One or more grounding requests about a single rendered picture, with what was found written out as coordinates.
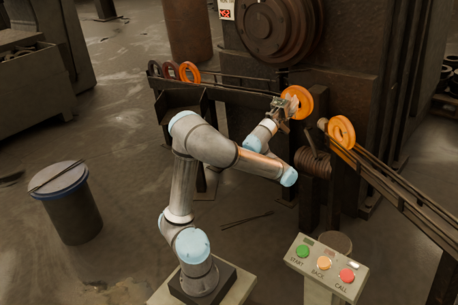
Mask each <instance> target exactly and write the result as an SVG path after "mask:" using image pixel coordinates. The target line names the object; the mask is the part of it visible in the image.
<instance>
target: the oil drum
mask: <svg viewBox="0 0 458 305"><path fill-rule="evenodd" d="M162 7H163V11H164V19H165V21H166V28H167V32H168V40H169V42H170V49H171V53H172V60H173V61H174V62H175V63H179V64H182V63H184V62H186V61H189V62H191V63H193V64H194V63H201V62H203V61H207V60H209V59H210V58H211V57H212V56H213V44H212V38H211V28H210V22H209V11H208V6H207V0H162Z"/></svg>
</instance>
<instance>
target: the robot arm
mask: <svg viewBox="0 0 458 305"><path fill-rule="evenodd" d="M270 107H271V111H270V112H266V114H265V116H266V117H265V118H264V119H263V120H262V121H261V122H260V123H259V125H258V126H257V127H256V128H255V129H254V130H253V131H252V132H251V133H250V134H249V135H248V136H247V137H246V139H245V140H244V142H243V147H240V146H238V145H237V144H236V142H234V141H232V140H229V139H228V138H226V137H225V136H223V135H222V134H221V133H220V132H219V131H217V130H216V129H215V128H214V127H212V126H211V125H210V124H208V122H206V121H205V120H204V119H203V118H202V117H201V116H200V115H199V114H196V113H195V112H192V111H183V112H179V113H178V114H177V115H176V116H174V117H173V118H172V120H171V121H170V123H169V126H168V130H169V133H170V135H171V136H172V152H173V153H174V154H175V160H174V170H173V177H172V187H171V193H170V203H169V206H168V207H166V209H165V210H164V211H163V213H162V214H160V216H159V220H158V226H159V229H160V231H161V233H162V235H163V236H164V237H165V239H166V240H167V241H168V243H169V245H170V246H171V248H172V249H173V251H174V253H175V254H176V256H177V257H178V259H179V261H180V264H181V274H180V283H181V287H182V289H183V290H184V292H186V294H188V295H190V296H193V297H202V296H205V295H208V294H209V293H210V292H212V291H213V290H214V289H215V288H216V286H217V284H218V282H219V272H218V269H217V266H216V265H215V264H214V263H213V261H212V259H211V251H210V243H209V239H208V238H207V235H206V234H205V233H204V232H203V231H202V230H201V229H198V228H196V227H195V226H194V215H195V214H194V210H193V209H192V203H193V198H194V189H195V185H196V177H197V172H198V164H199V161H201V162H204V163H207V164H209V165H214V166H216V167H220V168H224V169H228V168H231V167H232V168H235V169H238V170H242V171H244V172H249V173H252V174H256V175H259V176H263V177H266V178H270V179H273V180H277V181H279V182H280V184H282V185H283V186H285V187H290V186H292V185H293V184H294V183H295V182H296V180H297V178H298V173H297V171H296V170H295V169H293V167H290V166H289V165H288V164H287V163H285V162H284V161H282V160H281V159H280V158H279V157H277V156H276V155H274V154H273V153H272V152H271V151H270V149H269V145H268V141H269V140H270V139H271V138H272V137H273V136H274V134H275V133H276V132H277V130H278V131H279V132H280V133H282V134H287V135H288V134H289V132H290V130H289V128H287V126H285V125H284V124H283V123H282V122H284V121H288V120H289V119H290V118H291V117H293V116H294V115H295V114H296V113H297V111H298V108H299V99H298V98H297V97H296V95H294V96H293V97H291V96H290V94H289V93H286V98H285V99H282V98H280V97H276V98H274V100H272V102H271V103H270Z"/></svg>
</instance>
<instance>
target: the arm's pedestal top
mask: <svg viewBox="0 0 458 305"><path fill-rule="evenodd" d="M211 255H213V256H215V257H216V258H218V259H221V260H222V261H224V262H226V263H228V264H229V265H231V266H233V267H235V268H236V274H237V280H236V281H235V283H234V284H233V286H232V287H231V288H230V290H229V291H228V292H227V294H226V295H225V297H224V298H223V300H222V301H221V302H220V304H219V305H243V303H244V301H245V300H246V299H247V297H248V295H249V294H250V293H251V291H252V289H253V288H254V286H255V285H256V283H257V276H255V275H253V274H251V273H249V272H247V271H245V270H243V269H241V268H239V267H237V266H236V265H234V264H232V263H230V262H228V261H226V260H224V259H222V258H220V257H218V256H216V255H214V254H212V253H211ZM180 267H181V264H180V265H179V266H178V267H177V268H176V269H175V271H174V272H173V273H172V274H171V275H170V276H169V277H168V278H167V279H166V280H165V281H164V283H163V284H162V285H161V286H160V287H159V289H158V290H157V291H156V292H155V293H154V294H153V295H152V296H151V297H150V298H149V300H148V301H147V305H187V304H185V303H183V302H182V301H180V300H178V299H177V298H175V297H174V296H172V295H171V294H170V292H169V289H168V285H167V283H168V281H169V280H170V279H171V278H172V277H173V276H174V275H175V274H176V272H177V271H178V270H179V269H180Z"/></svg>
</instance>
